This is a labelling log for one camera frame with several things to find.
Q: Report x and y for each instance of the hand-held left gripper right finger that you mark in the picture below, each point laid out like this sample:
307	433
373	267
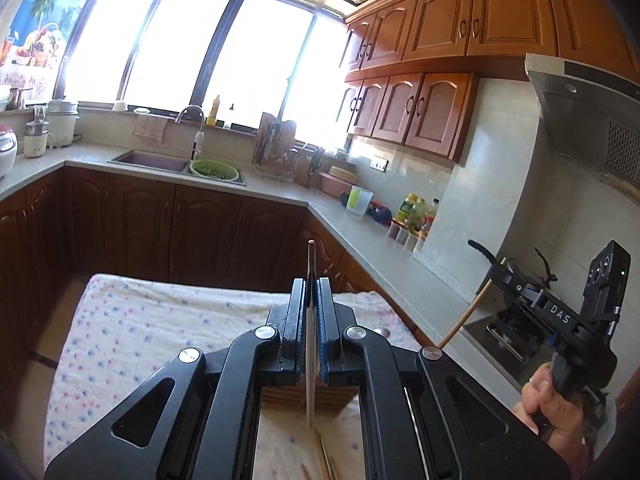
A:
323	325

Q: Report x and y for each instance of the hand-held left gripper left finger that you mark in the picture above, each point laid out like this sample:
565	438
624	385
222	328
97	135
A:
299	325

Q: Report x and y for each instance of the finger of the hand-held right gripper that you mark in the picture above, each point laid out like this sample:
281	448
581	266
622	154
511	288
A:
537	300

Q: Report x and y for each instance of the metal spoon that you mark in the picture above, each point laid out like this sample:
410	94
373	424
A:
384	332

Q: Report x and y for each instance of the wooden slatted utensil holder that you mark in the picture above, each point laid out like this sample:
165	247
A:
282	400

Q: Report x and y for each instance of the person's right hand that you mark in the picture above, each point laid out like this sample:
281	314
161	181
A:
562	417

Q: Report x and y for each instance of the gas stove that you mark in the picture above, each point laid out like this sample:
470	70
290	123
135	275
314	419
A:
500	340

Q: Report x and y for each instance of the dark spice jar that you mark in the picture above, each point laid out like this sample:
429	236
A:
394	231

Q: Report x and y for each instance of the white spice jar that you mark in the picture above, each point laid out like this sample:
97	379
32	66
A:
404	237
413	243

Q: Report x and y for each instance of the purple container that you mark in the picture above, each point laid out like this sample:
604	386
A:
382	215

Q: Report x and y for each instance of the clear measuring cup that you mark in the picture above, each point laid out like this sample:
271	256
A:
359	202

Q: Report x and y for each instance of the pink basin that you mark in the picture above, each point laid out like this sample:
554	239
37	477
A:
335	182

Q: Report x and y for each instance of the yellow cooking oil bottle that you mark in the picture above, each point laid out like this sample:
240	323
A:
407	207

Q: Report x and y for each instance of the white dotted cloth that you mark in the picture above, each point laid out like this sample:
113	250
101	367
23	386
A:
150	330

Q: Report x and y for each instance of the knife block with scissors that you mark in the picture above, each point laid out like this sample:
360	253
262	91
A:
311	165

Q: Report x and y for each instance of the dark wooden base cabinet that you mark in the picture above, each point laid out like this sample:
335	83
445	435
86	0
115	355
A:
150	230

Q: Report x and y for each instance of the green colander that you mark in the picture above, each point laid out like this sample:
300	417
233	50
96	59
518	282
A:
214	170

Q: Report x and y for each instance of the steel range hood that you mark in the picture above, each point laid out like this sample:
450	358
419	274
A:
585	110

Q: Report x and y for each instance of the chrome kitchen faucet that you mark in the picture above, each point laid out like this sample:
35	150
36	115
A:
197	130

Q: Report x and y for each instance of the steel double sink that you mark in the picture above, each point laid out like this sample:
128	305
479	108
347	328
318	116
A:
150	161

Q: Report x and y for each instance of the yellow dish soap bottle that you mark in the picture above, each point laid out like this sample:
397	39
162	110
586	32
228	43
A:
213	112

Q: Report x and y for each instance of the pink checked towel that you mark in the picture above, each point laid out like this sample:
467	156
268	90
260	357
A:
150	128

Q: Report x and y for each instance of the small flat dish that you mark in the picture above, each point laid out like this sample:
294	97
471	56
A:
142	110

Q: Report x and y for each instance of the white bowl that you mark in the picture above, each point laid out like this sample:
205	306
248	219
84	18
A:
121	106

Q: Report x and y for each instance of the large kitchen window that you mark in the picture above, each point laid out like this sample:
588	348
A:
200	45

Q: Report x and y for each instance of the white pot-shaped rice cooker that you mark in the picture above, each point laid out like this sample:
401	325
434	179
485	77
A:
64	122

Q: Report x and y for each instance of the small white blender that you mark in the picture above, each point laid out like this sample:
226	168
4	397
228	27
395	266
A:
36	135

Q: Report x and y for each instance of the white and red rice cooker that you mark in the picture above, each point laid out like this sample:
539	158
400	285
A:
6	150

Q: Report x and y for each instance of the wall power outlet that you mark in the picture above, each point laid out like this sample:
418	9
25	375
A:
379	164

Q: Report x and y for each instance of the wooden wall cabinet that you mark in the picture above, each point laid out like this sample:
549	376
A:
500	15
415	110

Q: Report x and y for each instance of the fruit and palm wall poster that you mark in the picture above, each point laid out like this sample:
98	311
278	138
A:
45	15

